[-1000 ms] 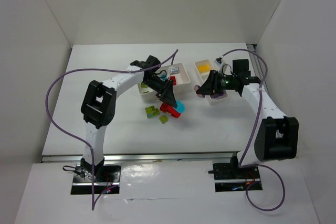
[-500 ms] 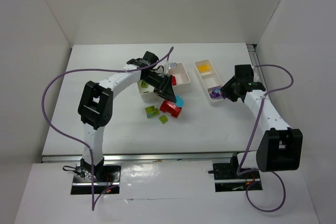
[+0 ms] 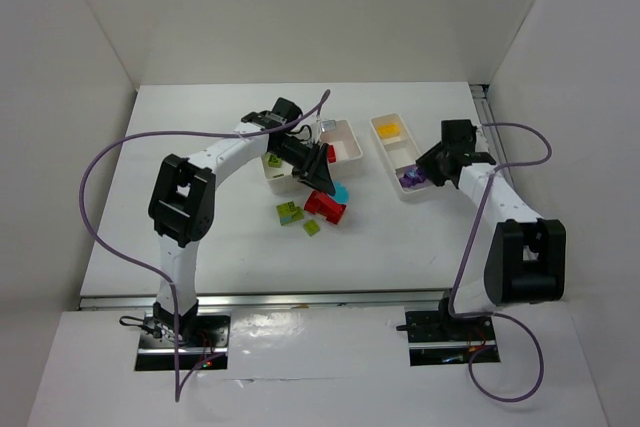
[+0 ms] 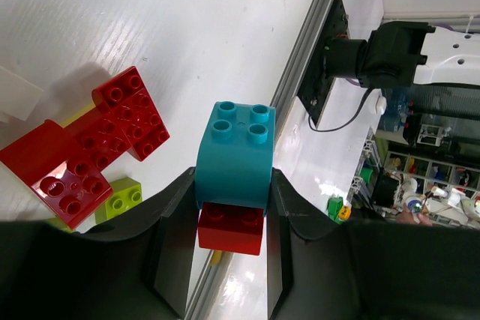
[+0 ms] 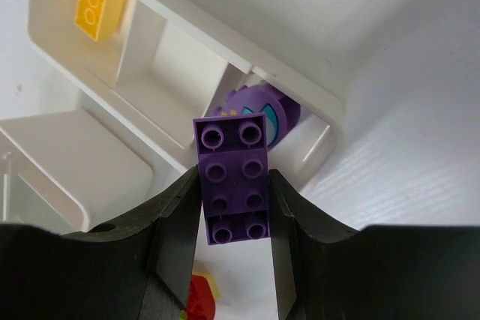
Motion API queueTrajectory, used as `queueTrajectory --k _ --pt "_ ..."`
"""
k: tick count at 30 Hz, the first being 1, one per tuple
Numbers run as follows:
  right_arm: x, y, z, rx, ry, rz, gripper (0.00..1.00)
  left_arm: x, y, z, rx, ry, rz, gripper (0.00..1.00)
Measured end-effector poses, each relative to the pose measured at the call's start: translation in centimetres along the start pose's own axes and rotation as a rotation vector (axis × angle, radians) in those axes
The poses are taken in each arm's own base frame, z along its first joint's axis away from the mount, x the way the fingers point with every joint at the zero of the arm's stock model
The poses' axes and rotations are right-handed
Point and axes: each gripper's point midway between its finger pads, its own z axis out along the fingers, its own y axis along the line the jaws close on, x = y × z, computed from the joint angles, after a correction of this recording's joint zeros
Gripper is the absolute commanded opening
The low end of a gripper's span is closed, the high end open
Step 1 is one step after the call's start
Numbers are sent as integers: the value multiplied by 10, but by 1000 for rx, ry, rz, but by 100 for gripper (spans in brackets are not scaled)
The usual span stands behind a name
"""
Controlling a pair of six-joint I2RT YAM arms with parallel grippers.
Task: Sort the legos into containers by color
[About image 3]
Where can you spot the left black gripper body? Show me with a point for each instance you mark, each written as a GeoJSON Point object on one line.
{"type": "Point", "coordinates": [310, 163]}

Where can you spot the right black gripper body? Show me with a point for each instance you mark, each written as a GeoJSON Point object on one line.
{"type": "Point", "coordinates": [437, 162]}

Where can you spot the small red lego brick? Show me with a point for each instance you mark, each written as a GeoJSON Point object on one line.
{"type": "Point", "coordinates": [331, 154]}

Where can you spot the purple flower lego piece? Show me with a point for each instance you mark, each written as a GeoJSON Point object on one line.
{"type": "Point", "coordinates": [418, 173]}

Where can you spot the red lego cluster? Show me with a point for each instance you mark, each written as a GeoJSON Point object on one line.
{"type": "Point", "coordinates": [319, 203]}

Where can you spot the teal rounded lego brick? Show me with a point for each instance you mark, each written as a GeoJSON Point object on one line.
{"type": "Point", "coordinates": [341, 194]}

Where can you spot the yellow lego brick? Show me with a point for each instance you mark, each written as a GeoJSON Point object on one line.
{"type": "Point", "coordinates": [389, 131]}

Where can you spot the small green square lego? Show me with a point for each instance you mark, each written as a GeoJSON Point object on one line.
{"type": "Point", "coordinates": [311, 227]}

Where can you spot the purple lego brick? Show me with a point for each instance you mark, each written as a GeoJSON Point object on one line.
{"type": "Point", "coordinates": [407, 181]}

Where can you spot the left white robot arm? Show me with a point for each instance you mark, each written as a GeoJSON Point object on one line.
{"type": "Point", "coordinates": [182, 204]}

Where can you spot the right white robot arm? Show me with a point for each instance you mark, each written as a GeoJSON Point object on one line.
{"type": "Point", "coordinates": [513, 254]}

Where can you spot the narrow white divided tray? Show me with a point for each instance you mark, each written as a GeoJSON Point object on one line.
{"type": "Point", "coordinates": [397, 156]}

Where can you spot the wide white divided tray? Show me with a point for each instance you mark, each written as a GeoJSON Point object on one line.
{"type": "Point", "coordinates": [348, 151]}

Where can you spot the green and teal lego stack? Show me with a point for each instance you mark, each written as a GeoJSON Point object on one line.
{"type": "Point", "coordinates": [288, 213]}

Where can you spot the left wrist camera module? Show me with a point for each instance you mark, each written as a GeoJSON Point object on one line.
{"type": "Point", "coordinates": [327, 125]}

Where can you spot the aluminium rail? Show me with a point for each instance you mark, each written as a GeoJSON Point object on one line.
{"type": "Point", "coordinates": [274, 300]}

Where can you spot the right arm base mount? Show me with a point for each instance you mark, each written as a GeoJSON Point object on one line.
{"type": "Point", "coordinates": [436, 339]}

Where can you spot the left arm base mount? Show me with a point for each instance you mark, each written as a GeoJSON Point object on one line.
{"type": "Point", "coordinates": [208, 343]}

